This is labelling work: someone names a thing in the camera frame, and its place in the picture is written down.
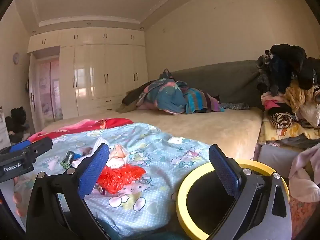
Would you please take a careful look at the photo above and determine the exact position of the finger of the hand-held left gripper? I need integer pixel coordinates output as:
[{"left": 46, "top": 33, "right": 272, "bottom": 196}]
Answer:
[
  {"left": 9, "top": 140, "right": 32, "bottom": 153},
  {"left": 24, "top": 137, "right": 53, "bottom": 159}
]

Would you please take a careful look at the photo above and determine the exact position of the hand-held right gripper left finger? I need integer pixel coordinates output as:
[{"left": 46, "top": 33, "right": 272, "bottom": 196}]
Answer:
[{"left": 26, "top": 143, "right": 112, "bottom": 240}]

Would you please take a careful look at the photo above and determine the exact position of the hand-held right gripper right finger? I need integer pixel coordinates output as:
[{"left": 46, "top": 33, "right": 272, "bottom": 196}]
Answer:
[{"left": 207, "top": 144, "right": 293, "bottom": 240}]

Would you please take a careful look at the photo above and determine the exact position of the white foam fruit net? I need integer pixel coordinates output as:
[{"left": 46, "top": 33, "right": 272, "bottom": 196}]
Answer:
[{"left": 82, "top": 137, "right": 110, "bottom": 165}]

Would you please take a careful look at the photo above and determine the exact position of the yellow-rimmed black trash bin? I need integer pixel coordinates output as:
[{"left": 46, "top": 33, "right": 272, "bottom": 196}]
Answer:
[{"left": 176, "top": 159, "right": 290, "bottom": 240}]

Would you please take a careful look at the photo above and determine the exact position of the red plastic bag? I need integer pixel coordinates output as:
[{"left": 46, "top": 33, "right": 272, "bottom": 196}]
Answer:
[{"left": 97, "top": 164, "right": 147, "bottom": 195}]

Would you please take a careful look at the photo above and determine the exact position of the dark clothes heap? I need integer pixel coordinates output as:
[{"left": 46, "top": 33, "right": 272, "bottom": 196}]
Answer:
[{"left": 5, "top": 106, "right": 32, "bottom": 144}]

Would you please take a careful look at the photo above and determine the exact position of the white yellow crumpled wrapper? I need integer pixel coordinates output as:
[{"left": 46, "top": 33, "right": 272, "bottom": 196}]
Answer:
[{"left": 107, "top": 145, "right": 129, "bottom": 168}]

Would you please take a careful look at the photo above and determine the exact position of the green snack wrapper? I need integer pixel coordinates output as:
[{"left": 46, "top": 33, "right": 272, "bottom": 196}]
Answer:
[{"left": 60, "top": 151, "right": 75, "bottom": 169}]

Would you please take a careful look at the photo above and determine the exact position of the pink blanket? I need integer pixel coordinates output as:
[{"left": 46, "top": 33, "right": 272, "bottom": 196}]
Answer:
[{"left": 40, "top": 119, "right": 100, "bottom": 134}]

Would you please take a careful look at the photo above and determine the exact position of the white door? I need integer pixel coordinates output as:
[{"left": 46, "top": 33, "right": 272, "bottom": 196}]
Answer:
[{"left": 28, "top": 52, "right": 45, "bottom": 130}]

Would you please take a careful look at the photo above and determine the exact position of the red blanket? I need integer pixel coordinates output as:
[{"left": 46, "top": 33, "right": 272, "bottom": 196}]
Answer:
[{"left": 29, "top": 117, "right": 134, "bottom": 143}]

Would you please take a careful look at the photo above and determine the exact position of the beige bed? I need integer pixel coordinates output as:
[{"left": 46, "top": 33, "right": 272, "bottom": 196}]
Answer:
[{"left": 40, "top": 106, "right": 264, "bottom": 160}]

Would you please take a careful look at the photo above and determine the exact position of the grey storage box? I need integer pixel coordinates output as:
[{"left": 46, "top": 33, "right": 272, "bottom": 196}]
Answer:
[{"left": 257, "top": 144, "right": 308, "bottom": 180}]

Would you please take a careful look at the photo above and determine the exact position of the blue cartoon print blanket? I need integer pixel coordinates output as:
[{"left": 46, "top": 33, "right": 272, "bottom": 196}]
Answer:
[{"left": 14, "top": 122, "right": 215, "bottom": 239}]

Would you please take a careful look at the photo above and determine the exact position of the dark patterned cloth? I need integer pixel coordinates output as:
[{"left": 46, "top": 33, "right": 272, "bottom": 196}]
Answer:
[{"left": 219, "top": 102, "right": 250, "bottom": 110}]

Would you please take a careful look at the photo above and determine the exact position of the yellow cartoon blanket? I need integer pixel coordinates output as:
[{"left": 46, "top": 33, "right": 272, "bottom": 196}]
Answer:
[{"left": 257, "top": 117, "right": 320, "bottom": 145}]

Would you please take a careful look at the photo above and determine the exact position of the striped colourful blanket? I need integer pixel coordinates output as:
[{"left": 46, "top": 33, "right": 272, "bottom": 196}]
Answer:
[{"left": 184, "top": 87, "right": 225, "bottom": 113}]

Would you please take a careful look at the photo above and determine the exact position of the zebra striped cloth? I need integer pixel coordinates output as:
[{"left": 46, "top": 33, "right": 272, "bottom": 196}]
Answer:
[{"left": 269, "top": 112, "right": 297, "bottom": 129}]

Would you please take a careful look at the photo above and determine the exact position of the person's teal garment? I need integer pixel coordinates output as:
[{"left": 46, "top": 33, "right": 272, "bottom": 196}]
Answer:
[{"left": 100, "top": 220, "right": 180, "bottom": 240}]

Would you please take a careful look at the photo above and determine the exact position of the dark olive cloth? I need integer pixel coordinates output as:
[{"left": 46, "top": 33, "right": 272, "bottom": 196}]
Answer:
[{"left": 115, "top": 81, "right": 155, "bottom": 113}]

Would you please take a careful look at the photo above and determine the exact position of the pale pink cloth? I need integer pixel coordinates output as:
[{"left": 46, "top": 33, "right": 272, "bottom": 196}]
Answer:
[{"left": 287, "top": 145, "right": 320, "bottom": 204}]

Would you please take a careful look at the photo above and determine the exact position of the pink garment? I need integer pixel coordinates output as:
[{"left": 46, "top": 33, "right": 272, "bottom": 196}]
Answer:
[{"left": 261, "top": 91, "right": 293, "bottom": 117}]

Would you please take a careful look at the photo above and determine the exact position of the orange patterned rug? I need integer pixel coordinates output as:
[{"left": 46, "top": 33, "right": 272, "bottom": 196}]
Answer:
[{"left": 289, "top": 197, "right": 320, "bottom": 240}]

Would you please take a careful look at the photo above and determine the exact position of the blue floral quilt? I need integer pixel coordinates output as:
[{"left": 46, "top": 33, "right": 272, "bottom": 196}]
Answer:
[{"left": 136, "top": 69, "right": 190, "bottom": 115}]

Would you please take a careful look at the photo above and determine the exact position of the white glossy wardrobe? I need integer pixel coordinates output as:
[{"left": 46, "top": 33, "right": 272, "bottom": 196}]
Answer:
[{"left": 27, "top": 27, "right": 149, "bottom": 119}]

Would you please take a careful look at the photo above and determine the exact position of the white fluffy garment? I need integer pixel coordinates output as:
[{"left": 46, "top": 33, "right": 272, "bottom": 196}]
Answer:
[{"left": 299, "top": 100, "right": 320, "bottom": 128}]

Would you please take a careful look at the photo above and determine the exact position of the tan fuzzy garment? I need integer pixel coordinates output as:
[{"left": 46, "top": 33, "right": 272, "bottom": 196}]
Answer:
[{"left": 285, "top": 84, "right": 320, "bottom": 113}]

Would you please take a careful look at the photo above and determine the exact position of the pile of black clothes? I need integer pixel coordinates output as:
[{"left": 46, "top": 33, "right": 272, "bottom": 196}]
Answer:
[{"left": 256, "top": 44, "right": 320, "bottom": 97}]

